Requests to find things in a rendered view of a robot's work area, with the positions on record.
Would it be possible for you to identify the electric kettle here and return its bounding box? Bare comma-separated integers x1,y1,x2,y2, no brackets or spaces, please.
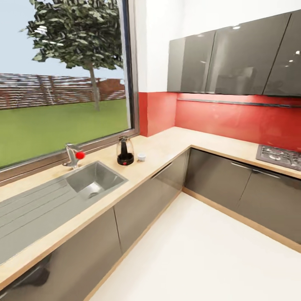
116,135,134,165

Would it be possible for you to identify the coffee cup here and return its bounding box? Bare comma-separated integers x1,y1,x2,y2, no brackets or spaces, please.
138,153,146,161

